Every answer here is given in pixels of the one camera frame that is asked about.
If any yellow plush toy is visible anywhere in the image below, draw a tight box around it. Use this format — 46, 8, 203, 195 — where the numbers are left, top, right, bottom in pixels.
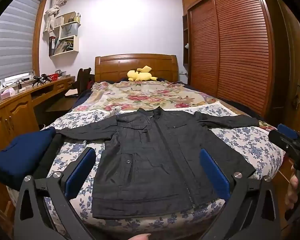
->
127, 66, 158, 82

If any wooden room door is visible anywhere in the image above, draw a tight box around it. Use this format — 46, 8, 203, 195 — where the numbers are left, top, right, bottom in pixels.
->
278, 0, 300, 132

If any red floral beige blanket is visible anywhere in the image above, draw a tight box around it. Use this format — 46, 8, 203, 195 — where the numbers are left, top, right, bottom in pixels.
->
73, 81, 218, 112

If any person's left hand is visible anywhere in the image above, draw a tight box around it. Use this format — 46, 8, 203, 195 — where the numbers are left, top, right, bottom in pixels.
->
129, 233, 151, 240

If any dark wooden chair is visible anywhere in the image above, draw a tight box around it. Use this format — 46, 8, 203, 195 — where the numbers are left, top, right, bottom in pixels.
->
65, 68, 95, 97

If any wooden desk with cabinets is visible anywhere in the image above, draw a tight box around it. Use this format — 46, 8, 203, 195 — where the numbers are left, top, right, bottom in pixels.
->
0, 76, 75, 150

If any folded black garment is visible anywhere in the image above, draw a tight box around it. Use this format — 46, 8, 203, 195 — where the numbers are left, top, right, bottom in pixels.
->
33, 133, 64, 179

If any grey window blind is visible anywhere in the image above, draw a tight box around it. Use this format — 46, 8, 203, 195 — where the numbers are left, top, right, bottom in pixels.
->
0, 0, 42, 80

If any person's right hand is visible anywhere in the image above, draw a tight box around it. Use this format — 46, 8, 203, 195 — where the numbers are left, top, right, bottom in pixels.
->
285, 174, 299, 210

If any brown louvered wardrobe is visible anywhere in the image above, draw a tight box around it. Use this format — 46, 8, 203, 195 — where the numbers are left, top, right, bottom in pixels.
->
182, 0, 290, 125

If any folded navy blue garment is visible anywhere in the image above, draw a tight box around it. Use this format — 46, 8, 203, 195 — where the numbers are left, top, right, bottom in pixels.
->
0, 127, 56, 191

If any blue floral white bedsheet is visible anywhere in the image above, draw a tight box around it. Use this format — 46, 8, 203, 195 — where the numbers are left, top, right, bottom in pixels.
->
50, 102, 285, 239

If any white tied curtain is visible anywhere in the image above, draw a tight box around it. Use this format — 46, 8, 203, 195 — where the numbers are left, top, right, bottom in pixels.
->
44, 0, 66, 33

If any black jacket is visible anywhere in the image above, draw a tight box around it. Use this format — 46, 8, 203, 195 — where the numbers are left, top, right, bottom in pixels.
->
60, 108, 258, 219

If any white wall shelf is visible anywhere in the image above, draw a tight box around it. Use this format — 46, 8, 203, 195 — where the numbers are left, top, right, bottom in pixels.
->
49, 11, 81, 57

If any red basket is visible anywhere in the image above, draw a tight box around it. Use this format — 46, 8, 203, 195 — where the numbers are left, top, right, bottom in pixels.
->
49, 73, 59, 81

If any wooden bed headboard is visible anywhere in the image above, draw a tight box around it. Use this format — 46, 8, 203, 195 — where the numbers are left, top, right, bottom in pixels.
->
95, 54, 179, 82

